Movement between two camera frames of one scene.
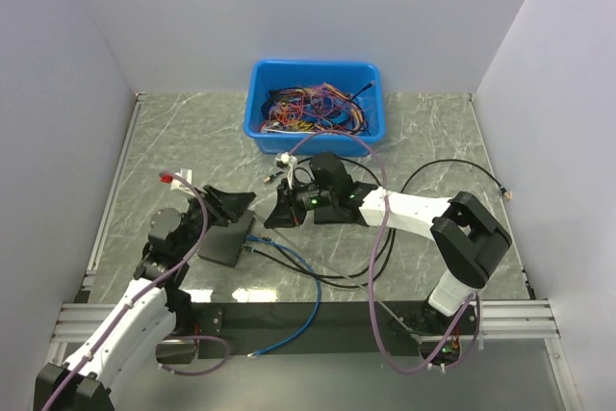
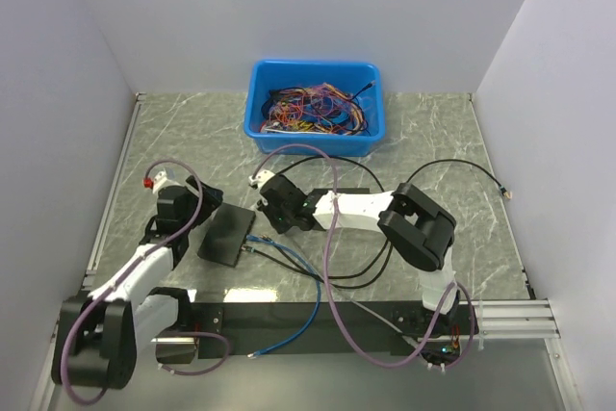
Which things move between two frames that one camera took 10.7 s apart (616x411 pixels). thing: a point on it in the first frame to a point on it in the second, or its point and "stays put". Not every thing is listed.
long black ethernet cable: [507, 193] stays put
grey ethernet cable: [335, 272] to [399, 331]
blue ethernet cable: [252, 354] stays put
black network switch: [223, 244] stays put
